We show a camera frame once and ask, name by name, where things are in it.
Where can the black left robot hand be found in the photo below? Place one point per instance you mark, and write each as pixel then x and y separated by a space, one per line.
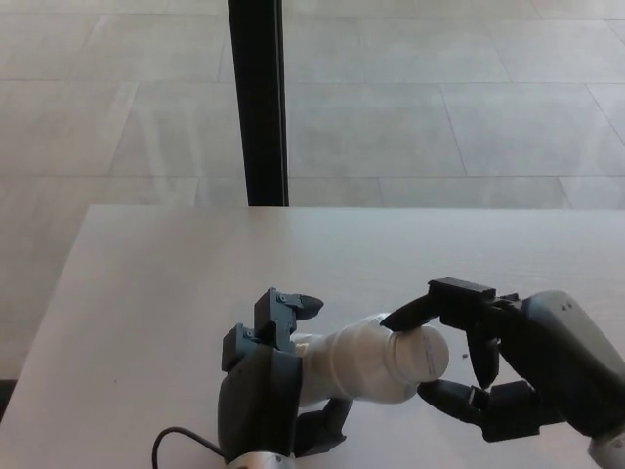
pixel 259 396

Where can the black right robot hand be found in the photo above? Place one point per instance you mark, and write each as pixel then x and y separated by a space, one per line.
pixel 561 361

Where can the white plastic bottle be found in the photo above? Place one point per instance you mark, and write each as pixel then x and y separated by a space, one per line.
pixel 356 361

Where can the white screw bottle cap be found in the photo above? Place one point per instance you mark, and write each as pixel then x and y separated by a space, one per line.
pixel 427 354

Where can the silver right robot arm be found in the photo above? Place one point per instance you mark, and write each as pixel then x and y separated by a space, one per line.
pixel 610 449

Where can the black object beside desk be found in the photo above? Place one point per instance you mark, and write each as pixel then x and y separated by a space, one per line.
pixel 6 396

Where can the black vertical window post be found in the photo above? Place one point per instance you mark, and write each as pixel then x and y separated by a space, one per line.
pixel 261 102

